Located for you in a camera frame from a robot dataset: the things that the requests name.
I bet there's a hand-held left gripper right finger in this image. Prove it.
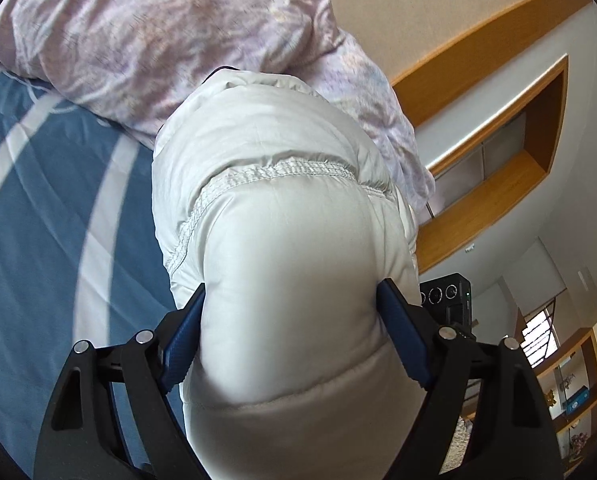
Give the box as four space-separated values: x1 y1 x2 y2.
376 277 564 480

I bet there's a grey storage box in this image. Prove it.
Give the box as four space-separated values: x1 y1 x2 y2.
481 115 525 182
435 159 485 207

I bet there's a pink floral duvet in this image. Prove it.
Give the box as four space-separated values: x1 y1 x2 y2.
0 0 437 212

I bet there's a white puffer jacket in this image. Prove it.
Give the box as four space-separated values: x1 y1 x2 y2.
151 67 427 480

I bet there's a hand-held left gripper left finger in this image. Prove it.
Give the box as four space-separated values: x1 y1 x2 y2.
33 282 206 480

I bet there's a wooden wall niche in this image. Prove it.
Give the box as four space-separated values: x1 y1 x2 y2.
419 55 569 273

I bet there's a blue box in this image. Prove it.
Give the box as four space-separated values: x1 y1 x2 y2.
563 390 592 414

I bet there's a wooden bookshelf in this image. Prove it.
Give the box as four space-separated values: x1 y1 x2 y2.
461 327 597 480

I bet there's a window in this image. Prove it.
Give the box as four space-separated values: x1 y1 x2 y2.
521 307 562 368

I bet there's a wooden wall trim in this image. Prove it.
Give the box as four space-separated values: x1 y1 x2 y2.
389 0 592 132

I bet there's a blue striped bed sheet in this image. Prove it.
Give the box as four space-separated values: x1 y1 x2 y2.
0 52 199 480

